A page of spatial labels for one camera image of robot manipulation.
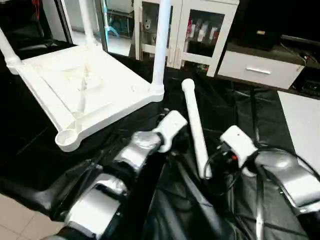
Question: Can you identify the white plastic table leg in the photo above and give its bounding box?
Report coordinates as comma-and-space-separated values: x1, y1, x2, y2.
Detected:
0, 28, 24, 72
180, 78, 213, 180
149, 0, 172, 96
78, 0, 97, 47

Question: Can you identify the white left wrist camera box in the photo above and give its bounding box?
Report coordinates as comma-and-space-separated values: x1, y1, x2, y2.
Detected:
152, 109, 189, 154

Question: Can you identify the white glass door cabinet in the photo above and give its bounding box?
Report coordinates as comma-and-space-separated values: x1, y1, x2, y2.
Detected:
133, 0, 240, 78

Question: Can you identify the white plastic table top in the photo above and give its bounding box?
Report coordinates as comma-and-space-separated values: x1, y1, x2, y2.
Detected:
5, 43, 165, 153

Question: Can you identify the white drawer unit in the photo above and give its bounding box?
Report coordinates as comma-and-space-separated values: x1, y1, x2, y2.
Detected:
217, 49, 305, 90

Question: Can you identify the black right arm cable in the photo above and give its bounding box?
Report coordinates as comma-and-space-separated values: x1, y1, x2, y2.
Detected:
202, 146, 320, 240

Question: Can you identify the black work mat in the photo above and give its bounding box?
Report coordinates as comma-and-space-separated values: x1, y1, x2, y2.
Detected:
0, 40, 320, 240

